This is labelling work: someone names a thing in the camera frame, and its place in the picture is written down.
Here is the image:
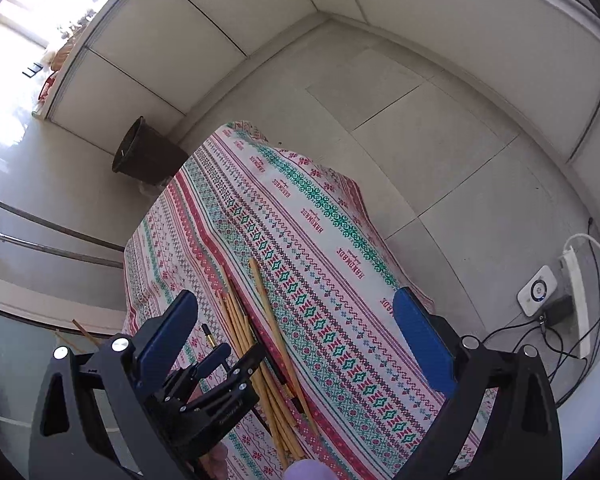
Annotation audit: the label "white power cable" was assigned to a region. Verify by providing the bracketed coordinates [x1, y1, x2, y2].
[562, 232, 600, 263]

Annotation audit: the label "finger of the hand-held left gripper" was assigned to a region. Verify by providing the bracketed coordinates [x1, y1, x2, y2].
[162, 344, 232, 401]
[227, 346, 268, 391]

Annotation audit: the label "black power adapter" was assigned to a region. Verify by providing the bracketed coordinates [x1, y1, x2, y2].
[540, 296, 575, 328]

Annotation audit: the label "broom handles against wall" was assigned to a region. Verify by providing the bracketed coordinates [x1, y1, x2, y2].
[0, 227, 125, 268]

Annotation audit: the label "person's left hand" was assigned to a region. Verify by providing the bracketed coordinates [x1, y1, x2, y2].
[285, 460, 340, 480]

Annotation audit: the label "light bamboo chopstick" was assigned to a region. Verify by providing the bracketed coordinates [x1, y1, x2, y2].
[71, 318, 102, 347]

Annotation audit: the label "patterned tablecloth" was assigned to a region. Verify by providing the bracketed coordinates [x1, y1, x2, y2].
[121, 120, 486, 480]

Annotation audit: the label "metal pole dark cap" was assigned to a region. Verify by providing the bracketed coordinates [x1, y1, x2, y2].
[0, 191, 126, 252]

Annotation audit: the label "red plastic basket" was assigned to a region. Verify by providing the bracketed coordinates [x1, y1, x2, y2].
[39, 71, 62, 107]

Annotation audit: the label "white router box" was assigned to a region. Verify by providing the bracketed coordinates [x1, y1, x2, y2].
[517, 265, 558, 317]

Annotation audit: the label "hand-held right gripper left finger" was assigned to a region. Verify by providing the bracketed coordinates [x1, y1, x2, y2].
[29, 290, 201, 480]

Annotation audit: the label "bunch of wooden chopsticks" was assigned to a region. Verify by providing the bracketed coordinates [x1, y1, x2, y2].
[217, 257, 323, 473]

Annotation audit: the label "white power strip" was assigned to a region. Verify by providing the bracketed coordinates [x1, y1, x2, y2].
[559, 252, 593, 359]

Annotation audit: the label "dark brown trash bin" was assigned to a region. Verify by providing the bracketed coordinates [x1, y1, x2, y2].
[111, 116, 190, 183]

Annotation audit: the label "black cables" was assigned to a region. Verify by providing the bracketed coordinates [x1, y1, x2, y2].
[480, 217, 600, 406]

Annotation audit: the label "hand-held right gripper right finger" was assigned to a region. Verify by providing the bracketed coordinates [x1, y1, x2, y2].
[394, 287, 563, 480]

